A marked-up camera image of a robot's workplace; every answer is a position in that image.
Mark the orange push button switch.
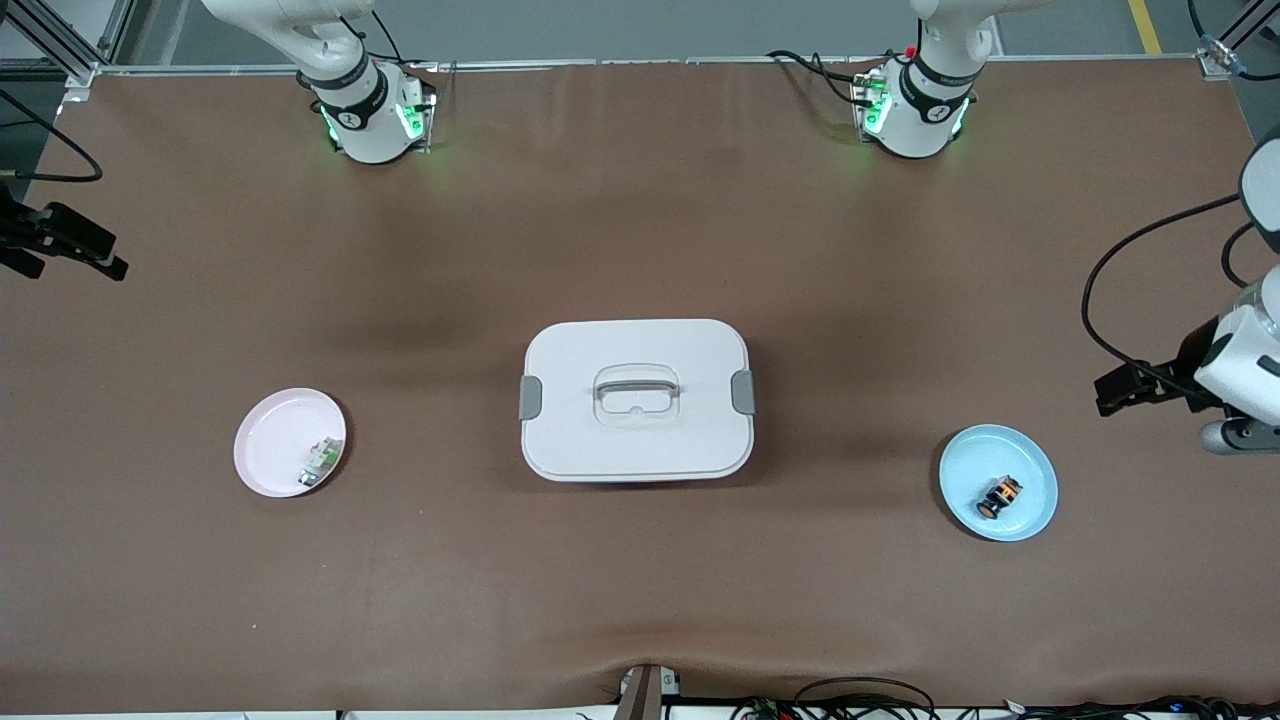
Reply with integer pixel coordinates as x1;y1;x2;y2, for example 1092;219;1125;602
977;476;1025;519

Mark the white lidded storage box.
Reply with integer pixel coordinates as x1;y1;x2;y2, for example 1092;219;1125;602
518;318;757;484

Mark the light blue round plate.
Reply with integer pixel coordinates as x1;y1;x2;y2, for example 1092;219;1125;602
938;424;1059;543

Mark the pale pink round plate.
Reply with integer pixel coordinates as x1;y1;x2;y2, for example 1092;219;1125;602
233;387;348;499

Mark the brown table mat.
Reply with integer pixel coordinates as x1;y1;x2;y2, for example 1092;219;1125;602
0;58;1280;713

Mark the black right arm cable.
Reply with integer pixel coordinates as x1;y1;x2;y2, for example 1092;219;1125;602
0;90;103;183

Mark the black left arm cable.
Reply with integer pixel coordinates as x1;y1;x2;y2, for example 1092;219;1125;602
1082;193;1261;381

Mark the aluminium frame post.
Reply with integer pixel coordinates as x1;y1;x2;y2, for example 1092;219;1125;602
0;0;136;89
1185;0;1280;81

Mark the green push button switch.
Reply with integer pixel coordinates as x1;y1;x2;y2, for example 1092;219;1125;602
297;437;343;489

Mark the looped black floor cable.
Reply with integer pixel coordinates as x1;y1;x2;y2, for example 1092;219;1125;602
795;677;938;719

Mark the black arm base cable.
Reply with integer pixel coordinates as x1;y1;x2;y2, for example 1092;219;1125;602
767;50;871;91

